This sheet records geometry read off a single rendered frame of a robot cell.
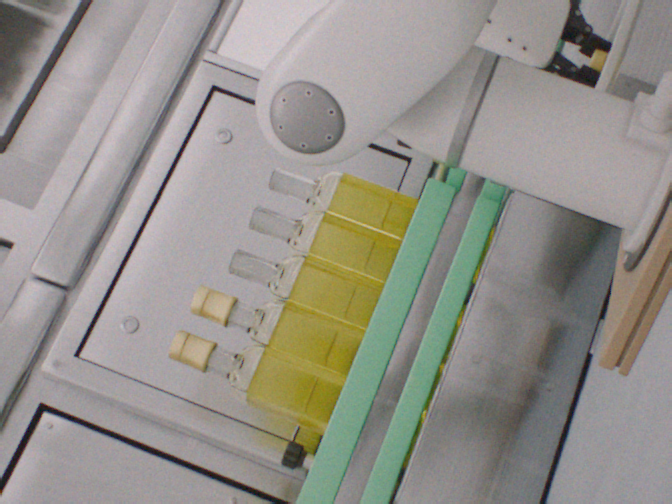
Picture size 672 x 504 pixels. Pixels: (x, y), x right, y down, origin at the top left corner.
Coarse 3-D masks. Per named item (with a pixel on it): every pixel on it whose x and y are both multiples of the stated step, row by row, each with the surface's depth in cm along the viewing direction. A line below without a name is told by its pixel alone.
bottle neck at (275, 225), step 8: (256, 208) 142; (264, 208) 142; (256, 216) 141; (264, 216) 141; (272, 216) 142; (280, 216) 142; (256, 224) 142; (264, 224) 141; (272, 224) 141; (280, 224) 141; (288, 224) 141; (264, 232) 142; (272, 232) 141; (280, 232) 141; (288, 232) 141; (280, 240) 142
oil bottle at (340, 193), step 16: (320, 176) 144; (336, 176) 143; (352, 176) 143; (320, 192) 142; (336, 192) 142; (352, 192) 142; (368, 192) 142; (384, 192) 143; (400, 192) 143; (320, 208) 142; (336, 208) 141; (352, 208) 141; (368, 208) 142; (384, 208) 142; (400, 208) 142; (368, 224) 141; (384, 224) 141; (400, 224) 141
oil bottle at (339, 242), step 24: (312, 216) 140; (336, 216) 141; (288, 240) 141; (312, 240) 139; (336, 240) 139; (360, 240) 139; (384, 240) 139; (336, 264) 139; (360, 264) 138; (384, 264) 138
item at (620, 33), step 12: (624, 0) 130; (636, 0) 117; (624, 12) 117; (636, 12) 118; (612, 24) 135; (624, 24) 116; (612, 36) 136; (624, 36) 116; (612, 48) 115; (624, 48) 116; (612, 60) 115; (612, 72) 115; (600, 84) 116; (612, 84) 117
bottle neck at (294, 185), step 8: (280, 168) 145; (272, 176) 144; (280, 176) 144; (288, 176) 144; (296, 176) 144; (304, 176) 145; (272, 184) 145; (280, 184) 144; (288, 184) 144; (296, 184) 144; (304, 184) 144; (280, 192) 145; (288, 192) 144; (296, 192) 144; (304, 192) 144; (304, 200) 145
